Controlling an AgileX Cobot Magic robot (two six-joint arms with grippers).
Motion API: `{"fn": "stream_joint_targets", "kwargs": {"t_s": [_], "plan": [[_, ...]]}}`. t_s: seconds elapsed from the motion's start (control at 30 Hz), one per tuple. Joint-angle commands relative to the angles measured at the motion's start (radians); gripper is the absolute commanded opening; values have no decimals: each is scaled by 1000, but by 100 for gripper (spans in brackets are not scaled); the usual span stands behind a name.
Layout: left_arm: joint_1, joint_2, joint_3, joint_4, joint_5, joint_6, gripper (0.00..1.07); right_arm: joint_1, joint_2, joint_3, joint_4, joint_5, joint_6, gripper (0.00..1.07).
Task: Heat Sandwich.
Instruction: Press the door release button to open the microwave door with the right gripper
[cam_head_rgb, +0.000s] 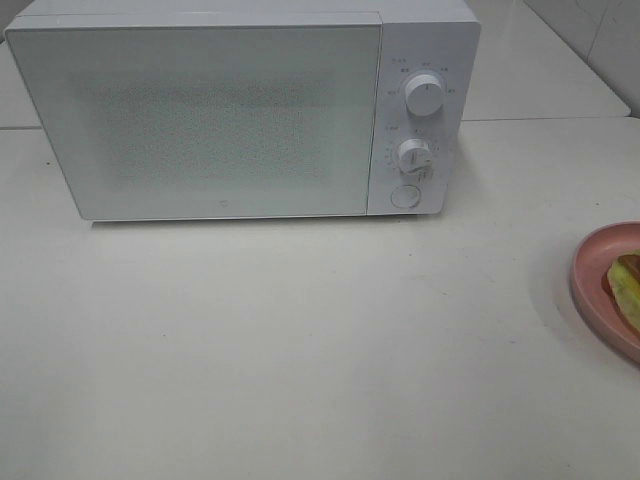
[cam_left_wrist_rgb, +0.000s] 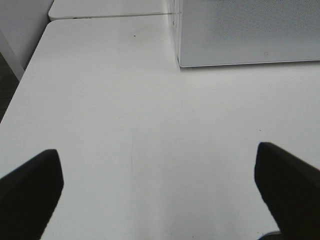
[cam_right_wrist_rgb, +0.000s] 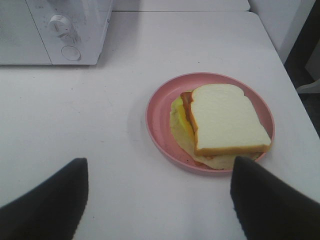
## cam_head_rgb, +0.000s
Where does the round door release button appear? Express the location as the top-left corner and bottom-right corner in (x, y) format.
(390, 185), (421, 209)

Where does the white microwave door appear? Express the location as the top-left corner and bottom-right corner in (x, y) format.
(6, 12), (382, 221)

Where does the pink round plate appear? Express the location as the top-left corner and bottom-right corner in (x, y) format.
(569, 221), (639, 365)

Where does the sandwich with lettuce and tomato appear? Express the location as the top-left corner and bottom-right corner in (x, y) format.
(606, 250), (639, 331)

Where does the white lower timer knob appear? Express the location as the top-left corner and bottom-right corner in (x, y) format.
(397, 139), (433, 175)

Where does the white upper power knob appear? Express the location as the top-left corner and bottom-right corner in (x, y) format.
(404, 72), (445, 117)

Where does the white microwave oven body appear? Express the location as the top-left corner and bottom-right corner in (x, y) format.
(4, 1), (481, 221)

